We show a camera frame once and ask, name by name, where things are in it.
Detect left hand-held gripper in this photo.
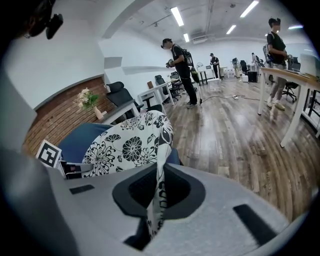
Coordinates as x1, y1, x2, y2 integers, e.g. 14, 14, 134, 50
36, 139, 83, 180

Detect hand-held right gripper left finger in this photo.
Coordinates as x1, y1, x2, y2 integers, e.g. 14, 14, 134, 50
47, 162, 161, 256

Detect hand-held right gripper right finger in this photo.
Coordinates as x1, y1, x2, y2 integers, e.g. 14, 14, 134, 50
149, 162, 302, 256

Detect blue fabric chair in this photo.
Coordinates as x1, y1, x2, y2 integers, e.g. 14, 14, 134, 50
57, 121, 185, 166

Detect round floral black-white placemat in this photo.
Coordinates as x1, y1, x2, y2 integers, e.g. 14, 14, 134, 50
81, 110, 175, 242

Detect black headrest office chair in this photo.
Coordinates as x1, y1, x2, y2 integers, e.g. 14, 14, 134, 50
106, 81, 145, 120

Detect black mesh office chair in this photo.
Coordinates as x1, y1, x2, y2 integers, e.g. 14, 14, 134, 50
154, 74, 182, 102

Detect pink vase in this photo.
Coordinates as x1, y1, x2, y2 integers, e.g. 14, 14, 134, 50
93, 105, 104, 120

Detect pink white flower bouquet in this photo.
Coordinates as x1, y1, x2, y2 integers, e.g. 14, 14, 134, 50
72, 87, 100, 111

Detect dark grey wooden table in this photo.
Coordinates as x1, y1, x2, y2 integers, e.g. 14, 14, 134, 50
91, 99, 141, 126

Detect black cabinet box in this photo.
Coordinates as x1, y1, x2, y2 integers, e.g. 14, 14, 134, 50
247, 70, 259, 84

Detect wooden top desk white legs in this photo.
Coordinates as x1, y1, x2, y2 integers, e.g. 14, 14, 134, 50
256, 66, 320, 148

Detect group of ceiling strip lights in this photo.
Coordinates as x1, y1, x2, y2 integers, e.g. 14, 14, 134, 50
170, 0, 305, 43

